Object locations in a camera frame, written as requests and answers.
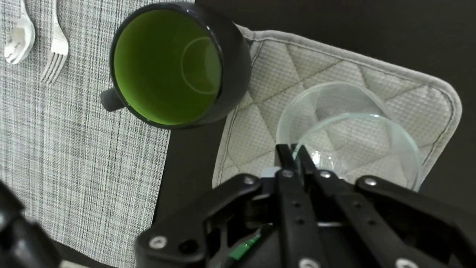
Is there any grey woven placemat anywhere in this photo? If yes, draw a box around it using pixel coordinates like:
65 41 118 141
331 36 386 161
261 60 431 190
0 0 172 268

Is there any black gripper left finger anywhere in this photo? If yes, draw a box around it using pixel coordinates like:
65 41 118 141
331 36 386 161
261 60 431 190
135 144 324 268

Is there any silver fork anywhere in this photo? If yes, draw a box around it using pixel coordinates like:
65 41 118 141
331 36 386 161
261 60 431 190
38 0 69 87

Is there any black mug green inside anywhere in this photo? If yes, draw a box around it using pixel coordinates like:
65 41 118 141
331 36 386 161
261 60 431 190
99 2 252 132

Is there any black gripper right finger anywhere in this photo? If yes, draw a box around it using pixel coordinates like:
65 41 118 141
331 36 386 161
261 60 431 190
295 147 476 268

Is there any clear glass cup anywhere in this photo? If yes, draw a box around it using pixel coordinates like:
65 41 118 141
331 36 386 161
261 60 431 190
273 81 423 193

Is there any black table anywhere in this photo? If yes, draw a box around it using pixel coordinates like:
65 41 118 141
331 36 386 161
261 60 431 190
153 0 476 230

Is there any silver spoon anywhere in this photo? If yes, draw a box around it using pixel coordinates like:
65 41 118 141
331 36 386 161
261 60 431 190
2 0 37 66

